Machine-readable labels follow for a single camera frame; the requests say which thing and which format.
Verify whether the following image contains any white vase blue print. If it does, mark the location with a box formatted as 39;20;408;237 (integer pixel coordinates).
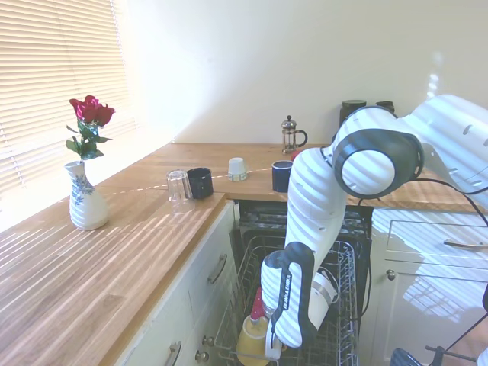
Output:
63;160;109;232

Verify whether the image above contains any window blind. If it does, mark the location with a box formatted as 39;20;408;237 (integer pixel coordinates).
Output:
0;0;137;234

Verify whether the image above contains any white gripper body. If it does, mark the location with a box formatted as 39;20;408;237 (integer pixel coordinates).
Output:
265;318;286;361

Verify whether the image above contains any clear drinking glass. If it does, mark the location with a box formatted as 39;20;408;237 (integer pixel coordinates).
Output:
165;169;196;216

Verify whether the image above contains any blue mug with handle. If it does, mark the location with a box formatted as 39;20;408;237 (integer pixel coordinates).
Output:
271;159;294;193

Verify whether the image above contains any cream cabinet with drawers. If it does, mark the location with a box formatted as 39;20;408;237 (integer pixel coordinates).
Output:
113;201;246;366

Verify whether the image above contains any glass french press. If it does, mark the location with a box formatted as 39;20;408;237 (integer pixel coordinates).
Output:
281;114;308;156

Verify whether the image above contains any black built-in dishwasher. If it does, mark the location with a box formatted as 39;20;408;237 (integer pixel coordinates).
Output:
231;197;374;366

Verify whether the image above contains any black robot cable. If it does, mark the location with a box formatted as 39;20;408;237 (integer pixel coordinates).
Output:
319;146;488;319

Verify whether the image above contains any yellow mug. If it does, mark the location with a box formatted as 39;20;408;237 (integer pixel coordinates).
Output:
236;313;287;358

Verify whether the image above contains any curved metal drawer handle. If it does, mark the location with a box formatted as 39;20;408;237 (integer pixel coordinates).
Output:
442;238;486;250
167;340;184;366
207;253;229;287

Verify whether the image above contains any thin black cord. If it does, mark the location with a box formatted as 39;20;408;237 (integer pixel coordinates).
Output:
444;310;488;352

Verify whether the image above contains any white wire dish rack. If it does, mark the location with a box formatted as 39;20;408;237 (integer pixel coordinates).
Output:
213;235;361;366

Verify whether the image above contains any blue ribbed object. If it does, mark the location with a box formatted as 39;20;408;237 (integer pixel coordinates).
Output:
390;347;421;366

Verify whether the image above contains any dark navy mug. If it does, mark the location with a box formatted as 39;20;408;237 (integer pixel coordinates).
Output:
186;167;215;200

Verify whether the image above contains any small white patterned cup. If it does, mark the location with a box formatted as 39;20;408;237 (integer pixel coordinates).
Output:
227;156;249;183

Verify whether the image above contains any cream cabinet with door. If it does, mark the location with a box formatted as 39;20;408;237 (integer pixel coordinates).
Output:
359;207;488;366

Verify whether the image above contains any red rose with leaves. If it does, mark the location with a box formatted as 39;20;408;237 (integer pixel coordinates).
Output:
65;95;116;162

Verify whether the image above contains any black clamp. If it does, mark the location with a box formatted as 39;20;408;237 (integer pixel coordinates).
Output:
425;344;478;366

